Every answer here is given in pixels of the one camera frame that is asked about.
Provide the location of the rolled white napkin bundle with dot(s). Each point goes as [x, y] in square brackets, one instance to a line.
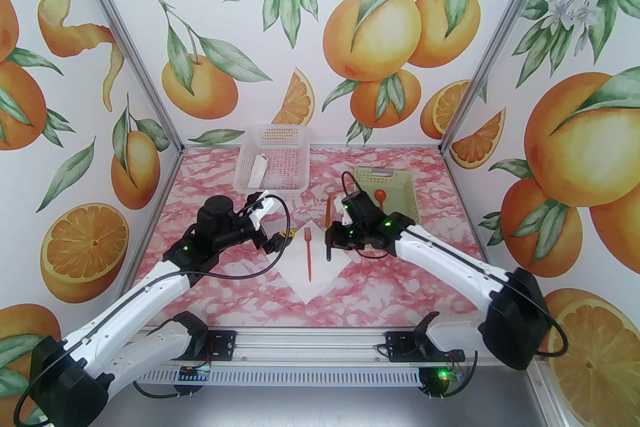
[257, 172]

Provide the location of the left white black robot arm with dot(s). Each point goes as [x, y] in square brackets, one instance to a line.
[140, 297]

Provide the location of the aluminium corner post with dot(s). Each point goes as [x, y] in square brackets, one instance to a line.
[150, 89]
[497, 39]

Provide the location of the green plastic basket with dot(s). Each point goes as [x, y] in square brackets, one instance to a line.
[395, 187]

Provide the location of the grey metal panel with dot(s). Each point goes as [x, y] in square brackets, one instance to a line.
[310, 407]

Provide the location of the white plastic mesh basket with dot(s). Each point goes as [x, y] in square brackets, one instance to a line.
[297, 137]

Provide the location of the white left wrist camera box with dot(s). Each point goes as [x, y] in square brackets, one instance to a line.
[260, 207]

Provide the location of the white paper napkin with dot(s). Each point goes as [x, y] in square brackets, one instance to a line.
[325, 270]

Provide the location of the small blue circuit board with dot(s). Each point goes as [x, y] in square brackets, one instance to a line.
[195, 372]

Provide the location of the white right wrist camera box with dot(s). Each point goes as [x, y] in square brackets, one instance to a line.
[340, 209]

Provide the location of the aluminium front rail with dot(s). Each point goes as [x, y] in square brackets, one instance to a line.
[310, 345]

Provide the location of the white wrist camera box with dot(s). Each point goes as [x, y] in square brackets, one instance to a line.
[340, 209]
[260, 207]

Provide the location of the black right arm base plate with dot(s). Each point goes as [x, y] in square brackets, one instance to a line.
[400, 347]

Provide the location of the black controller with green light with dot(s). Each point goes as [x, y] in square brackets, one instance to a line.
[439, 377]

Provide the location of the aluminium side rail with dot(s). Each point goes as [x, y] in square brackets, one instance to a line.
[460, 187]
[167, 182]

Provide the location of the orange plastic fork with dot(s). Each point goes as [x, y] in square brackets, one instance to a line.
[309, 260]

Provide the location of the orange plastic spoon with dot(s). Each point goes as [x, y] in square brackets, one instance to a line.
[381, 193]

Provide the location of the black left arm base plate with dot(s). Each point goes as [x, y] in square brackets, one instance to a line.
[222, 345]

